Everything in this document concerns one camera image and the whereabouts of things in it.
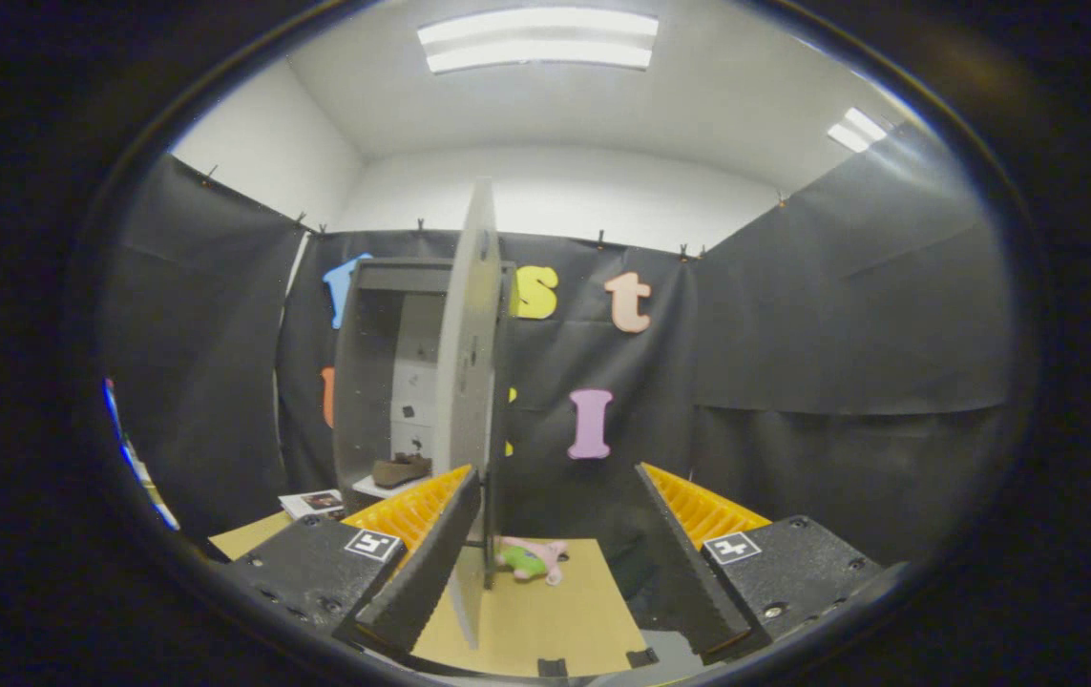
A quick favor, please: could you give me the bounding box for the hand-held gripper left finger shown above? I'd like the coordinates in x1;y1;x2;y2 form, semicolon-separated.
220;464;482;657

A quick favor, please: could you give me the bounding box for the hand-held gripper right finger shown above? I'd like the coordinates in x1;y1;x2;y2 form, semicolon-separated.
636;462;890;666

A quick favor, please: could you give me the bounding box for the black door handle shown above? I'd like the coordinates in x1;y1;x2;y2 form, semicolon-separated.
465;456;508;591

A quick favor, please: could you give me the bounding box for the brown fuzzy shoe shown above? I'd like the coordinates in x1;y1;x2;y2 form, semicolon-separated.
371;452;433;489

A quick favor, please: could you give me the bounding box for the grey shoe cabinet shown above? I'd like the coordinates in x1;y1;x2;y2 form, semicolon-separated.
332;256;519;516

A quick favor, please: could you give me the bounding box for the white shoe cabinet door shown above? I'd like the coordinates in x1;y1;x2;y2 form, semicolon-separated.
435;178;513;650

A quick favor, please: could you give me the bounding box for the pink plush toy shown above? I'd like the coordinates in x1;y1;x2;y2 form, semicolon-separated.
495;536;570;586

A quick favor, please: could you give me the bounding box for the white cover book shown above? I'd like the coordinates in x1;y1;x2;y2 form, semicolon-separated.
278;489;346;521

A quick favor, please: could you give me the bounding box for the black backdrop cloth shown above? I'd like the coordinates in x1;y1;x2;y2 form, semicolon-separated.
101;124;1018;573

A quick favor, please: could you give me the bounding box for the small ceiling light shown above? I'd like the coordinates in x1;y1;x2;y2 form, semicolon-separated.
827;107;888;154

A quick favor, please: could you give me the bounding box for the long ceiling light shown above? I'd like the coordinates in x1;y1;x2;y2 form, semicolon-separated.
416;8;661;75

